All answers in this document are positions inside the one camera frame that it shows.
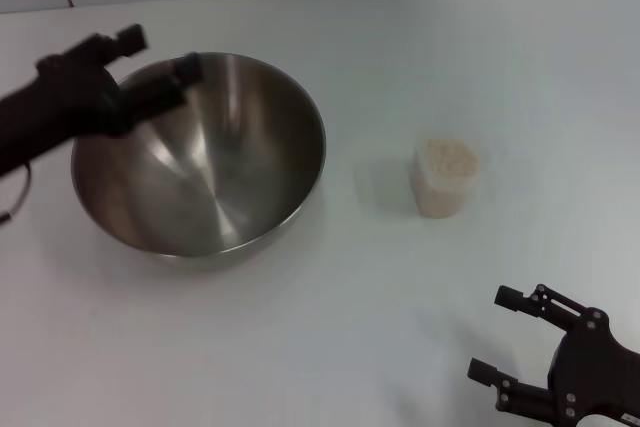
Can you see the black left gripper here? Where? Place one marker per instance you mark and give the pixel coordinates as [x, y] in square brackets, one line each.
[55, 107]

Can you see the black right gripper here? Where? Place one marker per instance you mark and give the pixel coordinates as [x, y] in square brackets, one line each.
[590, 372]

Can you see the stainless steel mixing bowl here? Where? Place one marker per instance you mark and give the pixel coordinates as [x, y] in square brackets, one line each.
[210, 172]

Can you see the clear plastic cup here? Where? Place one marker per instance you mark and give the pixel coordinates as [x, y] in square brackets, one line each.
[440, 197]

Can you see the white rice grains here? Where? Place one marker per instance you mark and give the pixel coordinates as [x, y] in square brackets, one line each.
[447, 159]

